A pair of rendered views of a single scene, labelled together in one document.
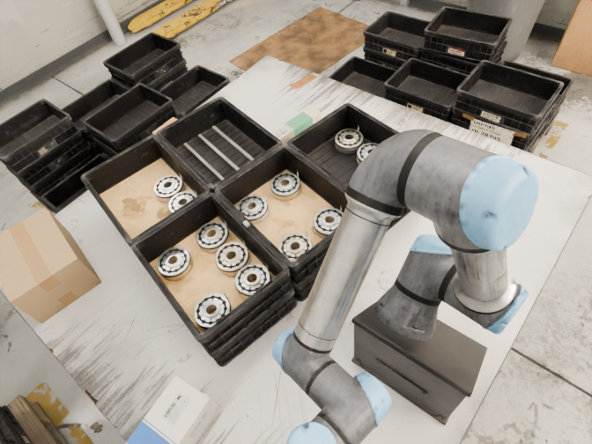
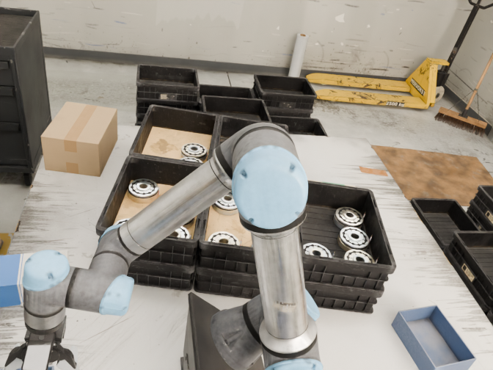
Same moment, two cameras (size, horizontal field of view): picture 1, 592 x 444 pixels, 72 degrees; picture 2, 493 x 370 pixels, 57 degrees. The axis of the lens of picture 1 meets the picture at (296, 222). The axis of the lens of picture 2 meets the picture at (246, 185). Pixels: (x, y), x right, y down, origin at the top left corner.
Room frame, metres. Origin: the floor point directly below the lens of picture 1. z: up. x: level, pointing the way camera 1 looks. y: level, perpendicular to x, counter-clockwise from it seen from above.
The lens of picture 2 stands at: (-0.23, -0.49, 1.86)
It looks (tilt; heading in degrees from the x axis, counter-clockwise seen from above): 36 degrees down; 27
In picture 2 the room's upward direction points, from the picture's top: 11 degrees clockwise
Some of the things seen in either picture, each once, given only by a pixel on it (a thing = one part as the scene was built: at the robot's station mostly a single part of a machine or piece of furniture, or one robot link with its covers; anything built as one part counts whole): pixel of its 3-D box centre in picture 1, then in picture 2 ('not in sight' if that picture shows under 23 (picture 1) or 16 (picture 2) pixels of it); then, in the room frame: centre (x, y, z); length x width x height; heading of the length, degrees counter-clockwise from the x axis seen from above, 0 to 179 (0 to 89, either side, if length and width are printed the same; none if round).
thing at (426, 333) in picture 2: not in sight; (431, 341); (0.89, -0.66, 0.74); 0.20 x 0.15 x 0.07; 50
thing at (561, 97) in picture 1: (521, 99); not in sight; (1.81, -1.42, 0.26); 0.40 x 0.30 x 0.23; 42
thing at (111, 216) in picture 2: (212, 268); (158, 208); (0.66, 0.27, 0.87); 0.40 x 0.30 x 0.11; 32
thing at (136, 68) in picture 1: (155, 84); (279, 113); (2.49, 0.74, 0.37); 0.40 x 0.30 x 0.45; 132
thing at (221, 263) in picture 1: (232, 256); not in sight; (0.69, 0.21, 0.86); 0.10 x 0.10 x 0.01
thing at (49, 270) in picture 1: (43, 262); (82, 138); (0.86, 0.87, 0.78); 0.30 x 0.22 x 0.16; 33
